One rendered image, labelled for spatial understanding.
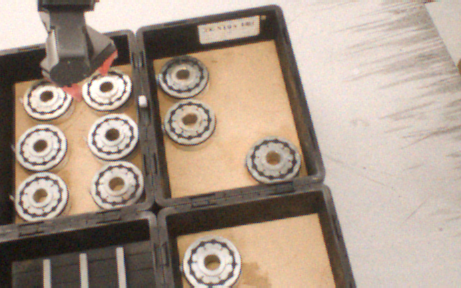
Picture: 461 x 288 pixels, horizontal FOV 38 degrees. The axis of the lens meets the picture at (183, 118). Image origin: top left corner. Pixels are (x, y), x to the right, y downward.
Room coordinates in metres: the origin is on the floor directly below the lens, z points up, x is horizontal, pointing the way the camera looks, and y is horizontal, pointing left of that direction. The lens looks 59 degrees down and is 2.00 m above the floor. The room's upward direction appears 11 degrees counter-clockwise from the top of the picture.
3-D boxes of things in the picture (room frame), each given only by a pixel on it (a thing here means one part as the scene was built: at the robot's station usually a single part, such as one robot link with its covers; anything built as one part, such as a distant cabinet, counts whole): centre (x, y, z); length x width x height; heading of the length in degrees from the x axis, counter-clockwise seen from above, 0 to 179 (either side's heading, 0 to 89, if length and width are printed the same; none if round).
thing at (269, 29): (0.66, -0.08, 0.87); 0.40 x 0.30 x 0.11; 178
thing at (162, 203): (0.66, -0.08, 0.92); 0.40 x 0.30 x 0.02; 178
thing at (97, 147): (0.67, 0.14, 0.86); 0.10 x 0.10 x 0.01
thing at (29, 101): (0.79, 0.26, 0.86); 0.10 x 0.10 x 0.01
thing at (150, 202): (0.67, 0.22, 0.92); 0.40 x 0.30 x 0.02; 178
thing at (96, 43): (0.65, 0.14, 1.18); 0.10 x 0.07 x 0.07; 131
